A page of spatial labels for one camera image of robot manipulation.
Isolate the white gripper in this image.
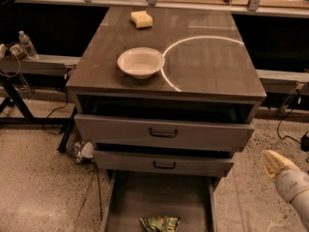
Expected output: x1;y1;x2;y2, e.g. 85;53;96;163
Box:
261;150;309;204

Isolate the green jalapeno chip bag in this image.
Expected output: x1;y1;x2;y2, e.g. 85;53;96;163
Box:
140;216;181;232

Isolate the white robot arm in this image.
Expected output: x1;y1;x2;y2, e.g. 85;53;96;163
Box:
261;150;309;231

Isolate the grey middle drawer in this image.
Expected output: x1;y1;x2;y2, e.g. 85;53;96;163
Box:
94;151;234;177

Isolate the grey top drawer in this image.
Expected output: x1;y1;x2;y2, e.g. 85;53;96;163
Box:
74;114;254;151

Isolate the grey drawer cabinet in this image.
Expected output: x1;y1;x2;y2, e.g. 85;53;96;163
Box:
67;7;267;122

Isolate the grey open bottom drawer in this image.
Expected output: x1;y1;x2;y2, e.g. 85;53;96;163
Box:
99;171;218;232

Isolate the white paper bowl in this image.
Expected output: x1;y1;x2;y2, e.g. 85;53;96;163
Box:
117;47;165;79

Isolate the yellow sponge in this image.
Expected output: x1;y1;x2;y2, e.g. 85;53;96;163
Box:
130;11;153;29

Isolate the black framed side table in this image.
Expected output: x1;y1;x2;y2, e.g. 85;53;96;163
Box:
0;55;79;153

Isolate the clear plastic water bottle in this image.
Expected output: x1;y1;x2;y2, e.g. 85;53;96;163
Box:
18;31;39;59

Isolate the black power adapter with cable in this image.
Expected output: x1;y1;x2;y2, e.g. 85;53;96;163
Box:
276;110;309;153

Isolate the wire mesh waste basket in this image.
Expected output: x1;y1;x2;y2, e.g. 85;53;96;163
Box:
66;125;94;163

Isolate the black floor cable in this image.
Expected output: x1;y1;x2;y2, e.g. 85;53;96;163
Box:
41;69;72;135

